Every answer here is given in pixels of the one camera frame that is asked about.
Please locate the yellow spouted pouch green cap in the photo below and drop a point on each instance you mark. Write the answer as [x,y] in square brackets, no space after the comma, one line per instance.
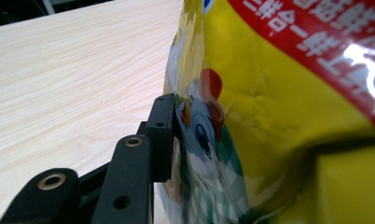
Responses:
[269,109]

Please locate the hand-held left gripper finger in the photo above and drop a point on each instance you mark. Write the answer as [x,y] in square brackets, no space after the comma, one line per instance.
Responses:
[160,137]

